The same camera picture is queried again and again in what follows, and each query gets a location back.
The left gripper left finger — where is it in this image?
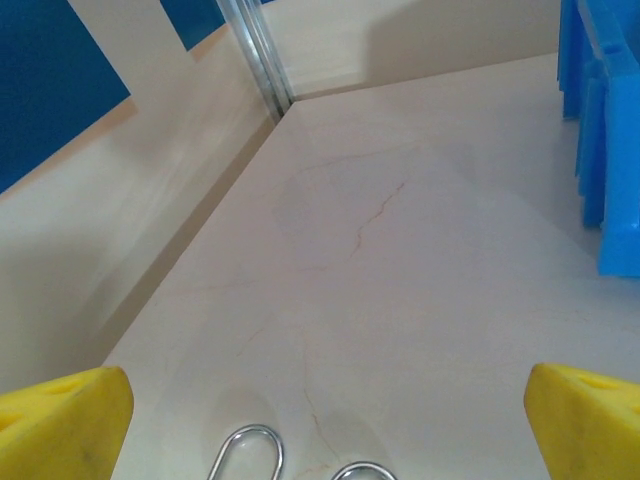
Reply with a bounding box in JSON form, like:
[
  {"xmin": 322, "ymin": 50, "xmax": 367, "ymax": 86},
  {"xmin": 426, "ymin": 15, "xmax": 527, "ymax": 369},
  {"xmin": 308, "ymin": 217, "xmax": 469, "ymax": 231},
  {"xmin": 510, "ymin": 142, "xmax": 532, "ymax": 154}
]
[{"xmin": 0, "ymin": 365, "xmax": 135, "ymax": 480}]

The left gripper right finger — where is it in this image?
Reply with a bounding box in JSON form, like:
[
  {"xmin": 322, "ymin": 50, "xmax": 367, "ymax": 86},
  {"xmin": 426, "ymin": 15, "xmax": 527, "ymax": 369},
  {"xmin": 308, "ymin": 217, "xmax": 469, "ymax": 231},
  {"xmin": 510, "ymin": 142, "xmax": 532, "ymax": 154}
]
[{"xmin": 523, "ymin": 362, "xmax": 640, "ymax": 480}]

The silver metal loop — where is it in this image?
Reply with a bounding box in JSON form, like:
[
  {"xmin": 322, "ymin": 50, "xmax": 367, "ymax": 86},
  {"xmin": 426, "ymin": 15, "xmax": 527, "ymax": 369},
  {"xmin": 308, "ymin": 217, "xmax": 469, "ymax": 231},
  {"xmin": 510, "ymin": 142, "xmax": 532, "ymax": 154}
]
[
  {"xmin": 329, "ymin": 460, "xmax": 399, "ymax": 480},
  {"xmin": 207, "ymin": 424, "xmax": 285, "ymax": 480}
]

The blue three-compartment plastic bin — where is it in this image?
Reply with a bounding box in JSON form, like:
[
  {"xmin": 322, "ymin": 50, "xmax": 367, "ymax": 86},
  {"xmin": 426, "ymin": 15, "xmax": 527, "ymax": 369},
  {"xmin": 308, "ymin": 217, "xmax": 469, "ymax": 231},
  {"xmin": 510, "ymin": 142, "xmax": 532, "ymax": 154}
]
[{"xmin": 557, "ymin": 0, "xmax": 640, "ymax": 279}]

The blue floral wall panel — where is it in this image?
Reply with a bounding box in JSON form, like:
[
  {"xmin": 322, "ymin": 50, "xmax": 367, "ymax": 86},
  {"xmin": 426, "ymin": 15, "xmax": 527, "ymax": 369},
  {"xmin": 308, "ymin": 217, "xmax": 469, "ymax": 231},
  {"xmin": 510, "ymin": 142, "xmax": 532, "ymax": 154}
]
[
  {"xmin": 0, "ymin": 0, "xmax": 133, "ymax": 195},
  {"xmin": 159, "ymin": 0, "xmax": 225, "ymax": 52}
]

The aluminium frame post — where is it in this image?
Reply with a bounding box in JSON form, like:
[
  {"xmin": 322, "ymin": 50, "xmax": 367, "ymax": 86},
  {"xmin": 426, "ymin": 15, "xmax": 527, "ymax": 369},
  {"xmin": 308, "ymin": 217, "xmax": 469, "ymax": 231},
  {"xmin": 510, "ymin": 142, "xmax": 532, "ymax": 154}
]
[{"xmin": 217, "ymin": 0, "xmax": 295, "ymax": 124}]

